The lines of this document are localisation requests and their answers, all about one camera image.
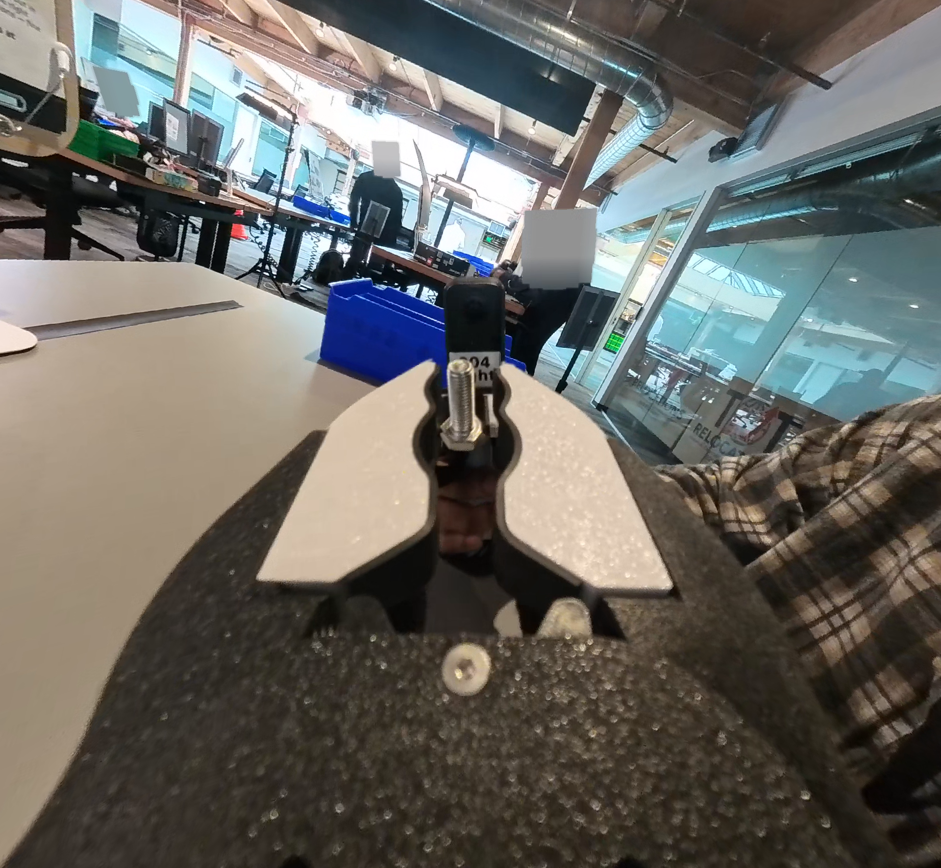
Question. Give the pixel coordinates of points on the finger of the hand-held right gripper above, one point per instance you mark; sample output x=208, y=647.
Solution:
x=493, y=418

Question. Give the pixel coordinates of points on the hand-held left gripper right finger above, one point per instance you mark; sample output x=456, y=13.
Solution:
x=581, y=493

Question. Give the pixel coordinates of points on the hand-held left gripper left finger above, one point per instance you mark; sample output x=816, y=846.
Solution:
x=345, y=493

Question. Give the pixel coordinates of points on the silver hex bolt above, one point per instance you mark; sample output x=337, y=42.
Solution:
x=460, y=398

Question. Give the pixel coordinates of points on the person's right hand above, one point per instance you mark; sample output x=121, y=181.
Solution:
x=469, y=526

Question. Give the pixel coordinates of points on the black electronic device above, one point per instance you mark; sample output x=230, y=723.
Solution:
x=441, y=264

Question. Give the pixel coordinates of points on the wooden work table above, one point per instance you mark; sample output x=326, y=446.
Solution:
x=401, y=258

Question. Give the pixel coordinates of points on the blue plastic bin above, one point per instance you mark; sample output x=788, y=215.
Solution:
x=367, y=335

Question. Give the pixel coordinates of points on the black tablet stand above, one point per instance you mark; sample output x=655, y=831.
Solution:
x=588, y=317

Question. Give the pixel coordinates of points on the round black lamp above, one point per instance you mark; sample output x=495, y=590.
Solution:
x=472, y=137

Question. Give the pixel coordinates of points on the black tripod stand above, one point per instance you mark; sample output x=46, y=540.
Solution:
x=262, y=267

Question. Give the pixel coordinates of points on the black hanging panel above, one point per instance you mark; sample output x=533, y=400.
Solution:
x=478, y=82

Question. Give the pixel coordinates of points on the black mesh bin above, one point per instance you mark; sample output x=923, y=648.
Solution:
x=162, y=236

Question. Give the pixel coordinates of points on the black computer monitor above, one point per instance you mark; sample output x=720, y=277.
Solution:
x=207, y=139
x=176, y=127

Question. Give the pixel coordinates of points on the white rounded board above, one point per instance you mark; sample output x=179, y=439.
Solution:
x=13, y=337

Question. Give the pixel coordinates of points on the black office chair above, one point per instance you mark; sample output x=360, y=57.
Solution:
x=92, y=203

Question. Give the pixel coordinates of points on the green plastic crate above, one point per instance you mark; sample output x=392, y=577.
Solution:
x=106, y=140

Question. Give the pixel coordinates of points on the wooden desk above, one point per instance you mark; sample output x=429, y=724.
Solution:
x=88, y=166

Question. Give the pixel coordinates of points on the silver ventilation duct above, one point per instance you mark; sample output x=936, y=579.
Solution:
x=647, y=100

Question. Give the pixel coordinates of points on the black security camera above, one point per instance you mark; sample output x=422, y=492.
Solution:
x=724, y=148

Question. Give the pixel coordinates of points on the grey wall box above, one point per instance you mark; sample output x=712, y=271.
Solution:
x=757, y=129

